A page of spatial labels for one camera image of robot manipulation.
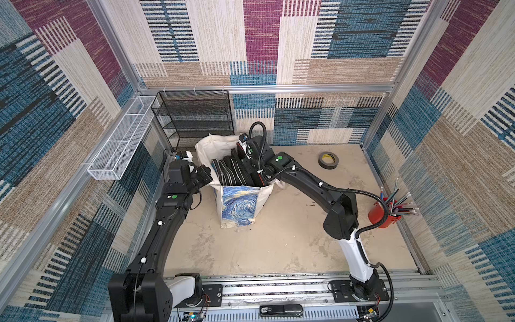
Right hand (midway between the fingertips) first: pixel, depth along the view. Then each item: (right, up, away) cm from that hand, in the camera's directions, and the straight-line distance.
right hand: (251, 158), depth 88 cm
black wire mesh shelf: (-34, +23, +20) cm, 46 cm away
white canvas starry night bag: (-5, -19, -8) cm, 21 cm away
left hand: (-16, -4, -8) cm, 18 cm away
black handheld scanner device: (+14, -50, -22) cm, 56 cm away
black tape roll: (+42, 0, +27) cm, 50 cm away
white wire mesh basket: (-48, -2, -17) cm, 51 cm away
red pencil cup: (+56, -25, +3) cm, 61 cm away
